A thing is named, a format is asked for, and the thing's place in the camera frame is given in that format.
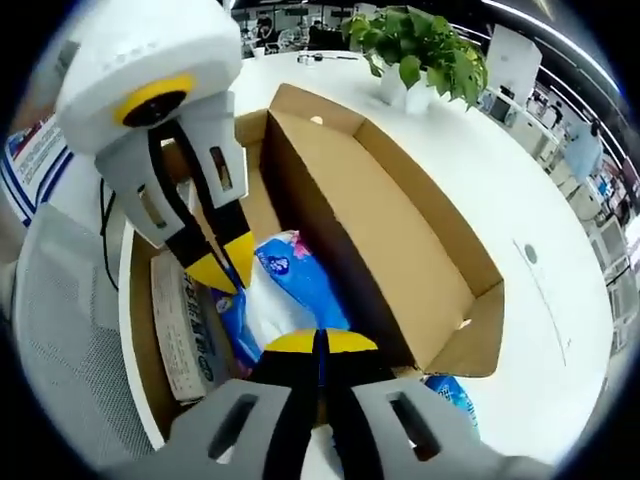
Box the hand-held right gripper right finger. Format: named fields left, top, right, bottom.
left=319, top=328, right=556, bottom=480

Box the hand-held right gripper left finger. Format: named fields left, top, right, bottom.
left=112, top=329, right=321, bottom=480

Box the blue printed soft pack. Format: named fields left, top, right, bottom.
left=424, top=374, right=481, bottom=446

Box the blue white soft tissue pack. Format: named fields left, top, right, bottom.
left=209, top=229, right=351, bottom=374

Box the white box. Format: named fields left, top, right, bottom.
left=149, top=252, right=236, bottom=404

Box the brown cardboard shoe box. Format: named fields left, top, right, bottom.
left=130, top=82, right=506, bottom=451

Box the blue bordered text poster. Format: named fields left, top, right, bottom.
left=0, top=113, right=75, bottom=226

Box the small black white device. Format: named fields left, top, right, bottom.
left=297, top=49, right=361, bottom=64

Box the green plant in white pot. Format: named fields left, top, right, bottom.
left=342, top=5, right=489, bottom=114

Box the row of white office chairs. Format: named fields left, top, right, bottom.
left=582, top=209, right=639, bottom=351

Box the white table cable tray lid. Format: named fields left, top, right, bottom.
left=513, top=239, right=571, bottom=366

